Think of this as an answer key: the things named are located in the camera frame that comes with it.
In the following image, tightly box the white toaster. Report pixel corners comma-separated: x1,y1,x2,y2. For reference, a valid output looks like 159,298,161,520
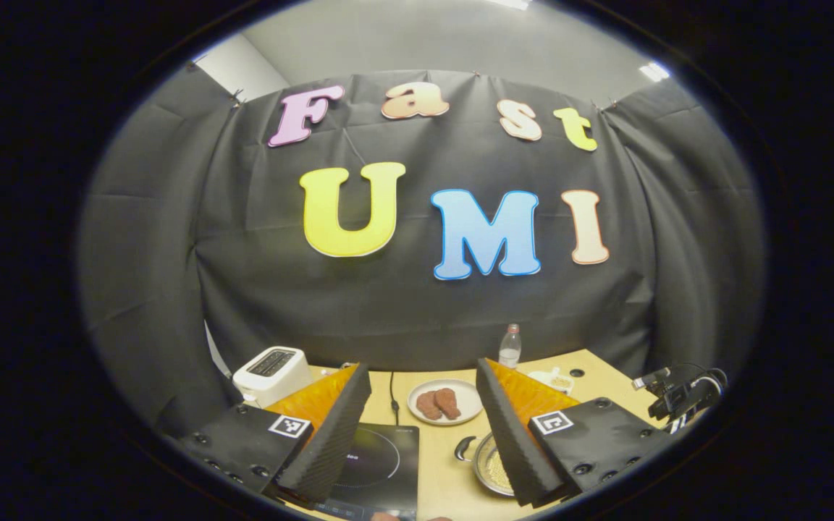
232,347,313,408

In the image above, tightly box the black backdrop cloth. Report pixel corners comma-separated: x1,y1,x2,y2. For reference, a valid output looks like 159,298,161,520
77,62,765,435

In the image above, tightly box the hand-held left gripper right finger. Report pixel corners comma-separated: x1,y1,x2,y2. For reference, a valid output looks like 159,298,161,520
475,357,673,507

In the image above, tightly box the clear plastic water bottle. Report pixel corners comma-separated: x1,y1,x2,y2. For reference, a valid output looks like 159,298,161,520
498,323,523,370

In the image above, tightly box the white divided dish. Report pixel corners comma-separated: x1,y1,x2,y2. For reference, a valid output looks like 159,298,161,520
529,368,575,395

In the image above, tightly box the white round plate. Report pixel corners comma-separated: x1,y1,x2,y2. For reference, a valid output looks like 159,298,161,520
408,379,483,426

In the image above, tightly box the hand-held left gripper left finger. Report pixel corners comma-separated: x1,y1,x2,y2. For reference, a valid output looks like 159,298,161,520
162,362,374,505

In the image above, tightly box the pile of soybeans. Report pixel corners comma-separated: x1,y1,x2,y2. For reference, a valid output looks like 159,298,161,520
484,449,513,493

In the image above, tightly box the steel pot with black handle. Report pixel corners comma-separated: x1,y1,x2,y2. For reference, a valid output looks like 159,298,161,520
455,432,515,499

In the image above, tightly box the black induction cooktop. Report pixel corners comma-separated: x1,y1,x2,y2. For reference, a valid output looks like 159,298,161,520
316,423,420,521

